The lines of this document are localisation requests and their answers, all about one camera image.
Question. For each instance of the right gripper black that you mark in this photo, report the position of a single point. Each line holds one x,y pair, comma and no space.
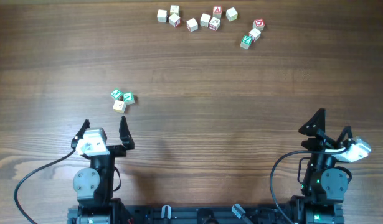
321,141

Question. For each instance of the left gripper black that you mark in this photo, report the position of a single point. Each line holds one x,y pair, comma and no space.
115,149

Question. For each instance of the yellow picture block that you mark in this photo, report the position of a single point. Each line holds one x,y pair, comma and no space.
119,106

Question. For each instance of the green J letter block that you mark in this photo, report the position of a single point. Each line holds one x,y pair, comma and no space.
117,94

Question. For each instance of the green V letter block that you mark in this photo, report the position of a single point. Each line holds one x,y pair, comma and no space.
128,98

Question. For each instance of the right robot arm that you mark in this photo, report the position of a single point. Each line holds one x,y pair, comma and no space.
325,183

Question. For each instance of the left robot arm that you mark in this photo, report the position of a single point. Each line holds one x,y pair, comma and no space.
94,188

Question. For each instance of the white block red side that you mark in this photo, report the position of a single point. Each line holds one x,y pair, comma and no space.
254,34

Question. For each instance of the green Z letter block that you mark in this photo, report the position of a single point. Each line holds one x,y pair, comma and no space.
246,42

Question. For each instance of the red O letter block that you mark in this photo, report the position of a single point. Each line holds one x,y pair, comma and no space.
259,24

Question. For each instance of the white block far left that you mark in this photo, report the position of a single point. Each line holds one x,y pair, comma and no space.
162,15

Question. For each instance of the red U letter block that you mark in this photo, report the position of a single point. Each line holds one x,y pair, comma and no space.
174,20

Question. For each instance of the white block red edge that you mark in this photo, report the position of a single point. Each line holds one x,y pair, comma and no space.
192,25

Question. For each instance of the white block top row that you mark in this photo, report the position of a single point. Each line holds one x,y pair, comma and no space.
174,9

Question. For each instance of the yellow edged white block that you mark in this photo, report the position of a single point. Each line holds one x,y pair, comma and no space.
231,14

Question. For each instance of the red picture block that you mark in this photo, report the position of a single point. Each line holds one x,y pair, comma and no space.
214,23

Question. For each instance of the plain white wooden block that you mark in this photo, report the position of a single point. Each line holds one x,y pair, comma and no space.
205,19

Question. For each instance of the red A letter block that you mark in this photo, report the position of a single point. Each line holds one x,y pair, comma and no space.
217,12

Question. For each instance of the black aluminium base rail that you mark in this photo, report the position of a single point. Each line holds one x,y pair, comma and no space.
235,214

